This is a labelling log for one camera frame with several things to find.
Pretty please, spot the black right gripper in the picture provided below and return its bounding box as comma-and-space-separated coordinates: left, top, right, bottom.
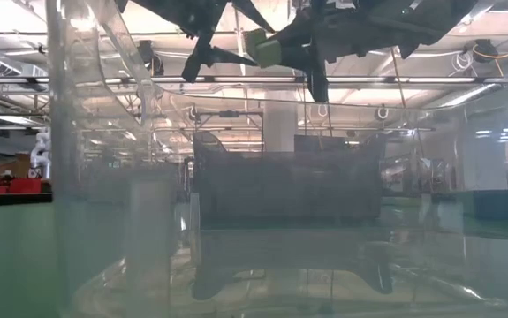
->
274, 0, 369, 103

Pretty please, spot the clear plastic bin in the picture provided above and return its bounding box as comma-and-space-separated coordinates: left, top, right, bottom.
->
45, 0, 508, 318
80, 170, 179, 266

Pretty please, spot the long ceiling light bar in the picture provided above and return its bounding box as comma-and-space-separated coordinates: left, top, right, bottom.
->
0, 74, 508, 86

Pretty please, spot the white building column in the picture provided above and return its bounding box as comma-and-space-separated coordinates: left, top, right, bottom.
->
263, 90, 299, 154

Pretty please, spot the brown hanging cable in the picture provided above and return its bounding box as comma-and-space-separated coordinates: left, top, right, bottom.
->
390, 47, 407, 110

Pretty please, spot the cardboard box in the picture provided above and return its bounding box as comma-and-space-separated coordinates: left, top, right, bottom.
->
0, 152, 32, 179

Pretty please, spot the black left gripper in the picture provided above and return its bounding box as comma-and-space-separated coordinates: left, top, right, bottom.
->
120, 0, 277, 84

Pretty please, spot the red equipment cart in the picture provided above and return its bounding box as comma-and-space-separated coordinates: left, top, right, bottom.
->
0, 170, 52, 196

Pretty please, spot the black ceiling cord reel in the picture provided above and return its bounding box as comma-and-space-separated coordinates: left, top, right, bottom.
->
136, 39, 166, 77
472, 38, 500, 61

